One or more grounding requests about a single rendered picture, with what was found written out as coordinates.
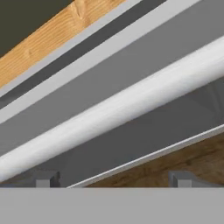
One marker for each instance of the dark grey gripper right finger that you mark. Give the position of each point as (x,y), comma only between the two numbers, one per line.
(183,179)

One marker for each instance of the grey drawer front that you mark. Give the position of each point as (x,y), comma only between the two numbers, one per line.
(122,73)

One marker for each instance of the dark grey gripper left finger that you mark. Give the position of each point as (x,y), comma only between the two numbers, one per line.
(46,180)

